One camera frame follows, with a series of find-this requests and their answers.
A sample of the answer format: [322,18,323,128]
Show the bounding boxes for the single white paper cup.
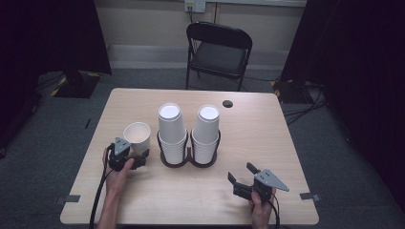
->
[122,121,152,159]

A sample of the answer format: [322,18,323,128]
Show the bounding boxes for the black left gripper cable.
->
[89,143,116,229]

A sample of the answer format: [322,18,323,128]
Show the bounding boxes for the black floor cables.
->
[283,82,329,126]

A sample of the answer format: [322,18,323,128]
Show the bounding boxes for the black curtain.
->
[0,0,113,151]
[280,0,405,204]

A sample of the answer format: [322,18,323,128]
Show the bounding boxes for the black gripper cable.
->
[89,143,116,229]
[268,193,282,229]

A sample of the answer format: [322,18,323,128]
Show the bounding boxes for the stack of white paper cups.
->
[158,102,189,165]
[191,104,221,165]

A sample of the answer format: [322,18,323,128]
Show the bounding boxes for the grey tape strip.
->
[54,194,81,205]
[299,192,322,202]

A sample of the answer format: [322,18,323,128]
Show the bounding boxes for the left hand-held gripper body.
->
[107,136,148,173]

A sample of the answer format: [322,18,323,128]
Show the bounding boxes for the person's left hand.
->
[101,147,137,198]

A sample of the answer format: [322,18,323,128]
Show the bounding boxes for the black folding chair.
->
[185,21,253,93]

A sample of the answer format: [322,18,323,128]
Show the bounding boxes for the black wire cup holder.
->
[156,128,192,169]
[189,128,222,169]

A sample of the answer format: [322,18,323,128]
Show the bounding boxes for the white wall socket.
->
[184,0,206,13]

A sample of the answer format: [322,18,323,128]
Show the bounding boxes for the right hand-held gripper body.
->
[232,168,290,203]

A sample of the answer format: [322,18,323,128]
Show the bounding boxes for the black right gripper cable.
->
[268,193,282,229]

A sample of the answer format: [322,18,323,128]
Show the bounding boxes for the black stand base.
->
[271,79,308,104]
[51,70,101,99]

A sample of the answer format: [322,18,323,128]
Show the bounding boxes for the person's right hand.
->
[248,187,277,223]

